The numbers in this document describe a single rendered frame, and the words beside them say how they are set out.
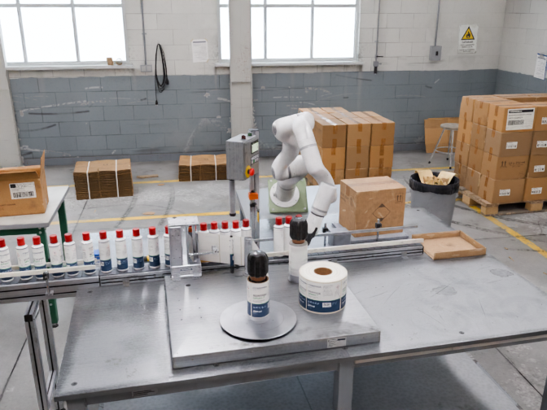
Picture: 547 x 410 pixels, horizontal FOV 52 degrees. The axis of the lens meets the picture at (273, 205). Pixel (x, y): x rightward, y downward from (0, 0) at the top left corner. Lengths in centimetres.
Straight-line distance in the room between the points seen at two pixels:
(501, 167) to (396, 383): 353
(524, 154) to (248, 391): 420
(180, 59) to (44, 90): 185
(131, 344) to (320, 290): 77
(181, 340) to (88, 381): 35
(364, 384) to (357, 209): 92
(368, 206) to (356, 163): 313
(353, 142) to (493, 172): 147
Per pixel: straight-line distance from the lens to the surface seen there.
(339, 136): 613
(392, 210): 323
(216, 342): 218
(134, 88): 809
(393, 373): 321
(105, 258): 276
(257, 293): 220
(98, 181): 673
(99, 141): 826
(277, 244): 281
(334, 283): 230
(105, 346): 233
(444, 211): 522
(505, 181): 629
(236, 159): 267
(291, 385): 306
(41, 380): 292
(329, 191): 277
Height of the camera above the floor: 206
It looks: 19 degrees down
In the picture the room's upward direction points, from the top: straight up
